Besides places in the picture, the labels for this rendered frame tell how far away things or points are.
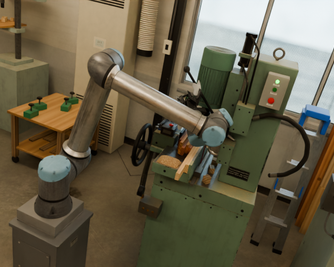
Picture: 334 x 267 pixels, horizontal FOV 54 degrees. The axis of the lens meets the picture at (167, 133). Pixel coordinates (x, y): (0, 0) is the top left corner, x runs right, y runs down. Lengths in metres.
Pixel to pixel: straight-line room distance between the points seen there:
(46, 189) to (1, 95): 2.23
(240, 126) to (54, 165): 0.94
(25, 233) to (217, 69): 1.28
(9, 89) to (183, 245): 2.43
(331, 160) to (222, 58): 1.56
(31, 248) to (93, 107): 0.79
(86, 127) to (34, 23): 2.61
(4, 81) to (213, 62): 2.49
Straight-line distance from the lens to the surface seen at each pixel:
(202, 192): 1.88
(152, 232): 2.16
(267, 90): 1.66
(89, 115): 1.64
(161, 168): 1.78
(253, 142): 1.81
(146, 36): 3.18
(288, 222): 2.78
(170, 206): 1.99
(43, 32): 4.09
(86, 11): 3.35
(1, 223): 2.74
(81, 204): 1.89
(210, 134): 1.34
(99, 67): 1.40
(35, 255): 1.92
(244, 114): 1.68
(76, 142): 1.74
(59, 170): 1.66
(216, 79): 1.77
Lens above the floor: 1.81
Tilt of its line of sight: 25 degrees down
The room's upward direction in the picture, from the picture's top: 11 degrees clockwise
